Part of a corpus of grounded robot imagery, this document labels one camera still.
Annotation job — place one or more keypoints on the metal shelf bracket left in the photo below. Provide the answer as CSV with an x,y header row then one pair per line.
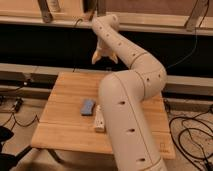
x,y
45,12

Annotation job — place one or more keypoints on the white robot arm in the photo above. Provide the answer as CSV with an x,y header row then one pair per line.
x,y
120,95

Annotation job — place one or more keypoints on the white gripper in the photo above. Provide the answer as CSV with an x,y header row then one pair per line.
x,y
103,50

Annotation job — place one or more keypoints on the blue sponge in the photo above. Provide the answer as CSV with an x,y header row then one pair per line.
x,y
87,107

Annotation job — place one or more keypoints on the metal shelf bracket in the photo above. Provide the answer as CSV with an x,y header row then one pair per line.
x,y
197,10
45,12

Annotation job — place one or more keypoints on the wooden table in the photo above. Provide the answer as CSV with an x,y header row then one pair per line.
x,y
62,127

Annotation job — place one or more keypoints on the metal shelf bracket right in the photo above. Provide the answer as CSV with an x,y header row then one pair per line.
x,y
197,10

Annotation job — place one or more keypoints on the white plastic bottle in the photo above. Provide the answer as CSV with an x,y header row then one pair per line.
x,y
99,124

